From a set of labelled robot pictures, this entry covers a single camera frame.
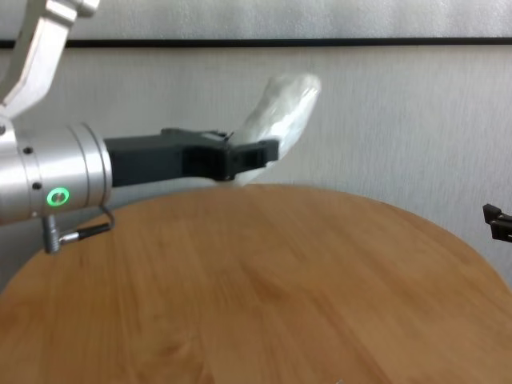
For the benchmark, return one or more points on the black wall trim strip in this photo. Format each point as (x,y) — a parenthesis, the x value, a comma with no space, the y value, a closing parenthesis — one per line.
(320,42)

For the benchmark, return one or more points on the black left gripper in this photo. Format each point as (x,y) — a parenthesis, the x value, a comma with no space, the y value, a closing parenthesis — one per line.
(160,158)

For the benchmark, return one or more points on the white sandbag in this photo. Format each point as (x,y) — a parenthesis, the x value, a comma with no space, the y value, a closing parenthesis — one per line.
(288,104)

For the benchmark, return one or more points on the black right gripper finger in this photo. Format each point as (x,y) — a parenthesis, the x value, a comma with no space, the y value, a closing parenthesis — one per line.
(498,226)

